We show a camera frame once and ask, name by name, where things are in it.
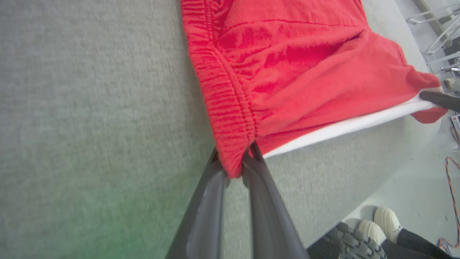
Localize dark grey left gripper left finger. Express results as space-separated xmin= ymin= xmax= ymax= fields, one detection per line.
xmin=165 ymin=147 xmax=231 ymax=259

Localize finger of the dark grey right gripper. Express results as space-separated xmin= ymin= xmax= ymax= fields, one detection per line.
xmin=419 ymin=90 xmax=460 ymax=112

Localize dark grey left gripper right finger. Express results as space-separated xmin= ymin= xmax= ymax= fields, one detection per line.
xmin=242 ymin=142 xmax=312 ymax=259

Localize red and white shorts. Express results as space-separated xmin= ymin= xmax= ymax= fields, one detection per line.
xmin=180 ymin=0 xmax=450 ymax=179

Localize silver metal rack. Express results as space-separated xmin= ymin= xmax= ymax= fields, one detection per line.
xmin=406 ymin=0 xmax=460 ymax=72

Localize dark grey treaded shoe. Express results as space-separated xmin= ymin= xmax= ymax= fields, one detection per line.
xmin=307 ymin=222 xmax=387 ymax=259

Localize white shoe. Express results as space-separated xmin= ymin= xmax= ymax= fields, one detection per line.
xmin=357 ymin=220 xmax=387 ymax=246
xmin=373 ymin=206 xmax=403 ymax=244

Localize black trouser leg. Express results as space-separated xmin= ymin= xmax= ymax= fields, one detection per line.
xmin=381 ymin=228 xmax=454 ymax=259

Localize multicoloured wire bundle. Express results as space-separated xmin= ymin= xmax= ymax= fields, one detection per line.
xmin=437 ymin=123 xmax=460 ymax=256

